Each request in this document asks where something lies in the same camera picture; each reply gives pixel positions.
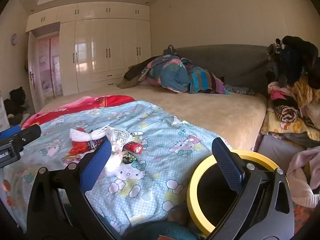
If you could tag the black bin with yellow rim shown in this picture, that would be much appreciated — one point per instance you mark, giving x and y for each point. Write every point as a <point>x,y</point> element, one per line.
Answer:
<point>193,192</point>

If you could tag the striped colourful towel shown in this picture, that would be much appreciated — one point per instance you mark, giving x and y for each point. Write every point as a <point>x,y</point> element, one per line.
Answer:
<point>200,80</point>

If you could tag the red round candy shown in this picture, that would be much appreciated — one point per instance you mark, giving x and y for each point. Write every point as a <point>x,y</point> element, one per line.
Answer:
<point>133,147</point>

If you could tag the blue floral quilt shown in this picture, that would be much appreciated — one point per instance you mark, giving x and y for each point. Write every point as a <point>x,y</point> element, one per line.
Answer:
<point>170,72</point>

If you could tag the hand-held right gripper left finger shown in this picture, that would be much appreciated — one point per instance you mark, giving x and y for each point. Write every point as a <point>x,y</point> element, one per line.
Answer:
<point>96,163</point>

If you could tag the black plush toy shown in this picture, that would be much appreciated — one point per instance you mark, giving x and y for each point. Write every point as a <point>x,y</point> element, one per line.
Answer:
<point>16,102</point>

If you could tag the yellow knit garment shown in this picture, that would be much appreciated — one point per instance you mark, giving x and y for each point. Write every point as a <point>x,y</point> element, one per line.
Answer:
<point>305,90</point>

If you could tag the pink garment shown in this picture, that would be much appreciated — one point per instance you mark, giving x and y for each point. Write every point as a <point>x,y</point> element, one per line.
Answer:
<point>277,92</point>

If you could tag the white cabinet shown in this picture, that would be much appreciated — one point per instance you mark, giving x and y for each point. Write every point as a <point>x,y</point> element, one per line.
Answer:
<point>3,115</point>

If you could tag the blue cartoon cat blanket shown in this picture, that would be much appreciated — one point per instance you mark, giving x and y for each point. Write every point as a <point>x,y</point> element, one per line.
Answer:
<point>155,135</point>

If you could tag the white door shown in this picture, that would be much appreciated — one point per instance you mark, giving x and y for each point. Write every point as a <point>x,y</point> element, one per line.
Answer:
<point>32,80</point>

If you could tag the orange red wrapper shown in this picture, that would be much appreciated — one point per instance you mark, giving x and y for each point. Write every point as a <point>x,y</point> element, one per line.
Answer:
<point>78,147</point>

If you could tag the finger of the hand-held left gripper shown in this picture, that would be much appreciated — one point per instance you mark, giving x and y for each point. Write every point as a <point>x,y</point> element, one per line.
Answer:
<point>10,131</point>
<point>28,133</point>

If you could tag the cream glossy wardrobe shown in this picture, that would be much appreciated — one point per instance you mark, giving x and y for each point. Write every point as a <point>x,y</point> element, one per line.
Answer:
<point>100,50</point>

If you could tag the white tissue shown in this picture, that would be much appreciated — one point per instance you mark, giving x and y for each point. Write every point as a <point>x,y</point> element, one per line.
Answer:
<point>113,162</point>

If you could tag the grey headboard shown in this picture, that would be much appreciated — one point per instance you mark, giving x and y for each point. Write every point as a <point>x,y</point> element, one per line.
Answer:
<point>225,60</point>

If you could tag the red patterned blanket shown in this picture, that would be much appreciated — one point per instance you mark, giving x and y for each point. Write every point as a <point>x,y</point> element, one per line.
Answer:
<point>75,107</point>

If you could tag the beige bed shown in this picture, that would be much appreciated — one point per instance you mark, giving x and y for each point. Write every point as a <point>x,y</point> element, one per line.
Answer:
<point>200,110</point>

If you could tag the light pink cloth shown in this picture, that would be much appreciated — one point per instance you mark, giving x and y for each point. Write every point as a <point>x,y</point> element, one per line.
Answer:
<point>302,175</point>

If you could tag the black furry garment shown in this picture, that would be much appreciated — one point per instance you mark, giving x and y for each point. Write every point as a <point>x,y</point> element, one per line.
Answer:
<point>295,60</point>

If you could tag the brown striped knit garment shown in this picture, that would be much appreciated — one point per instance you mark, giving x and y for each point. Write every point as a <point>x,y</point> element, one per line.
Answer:
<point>286,113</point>

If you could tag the grey patterned cloth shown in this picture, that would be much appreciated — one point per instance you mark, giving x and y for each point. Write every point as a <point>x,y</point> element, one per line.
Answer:
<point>237,89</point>

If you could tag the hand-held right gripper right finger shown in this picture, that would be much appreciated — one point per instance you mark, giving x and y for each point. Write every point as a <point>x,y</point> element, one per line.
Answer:
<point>227,165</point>

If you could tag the round wall clock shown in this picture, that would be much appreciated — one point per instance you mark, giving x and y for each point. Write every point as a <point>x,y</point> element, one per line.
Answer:
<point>13,39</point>

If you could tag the pink cartoon door curtain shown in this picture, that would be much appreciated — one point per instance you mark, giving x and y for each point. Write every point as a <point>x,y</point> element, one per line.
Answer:
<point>48,67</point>

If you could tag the gold wrapper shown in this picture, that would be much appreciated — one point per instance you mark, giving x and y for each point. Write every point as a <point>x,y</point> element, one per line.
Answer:
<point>71,157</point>

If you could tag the white yarn tassel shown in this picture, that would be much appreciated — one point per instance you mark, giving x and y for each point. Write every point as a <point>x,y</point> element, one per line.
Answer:
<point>81,134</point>

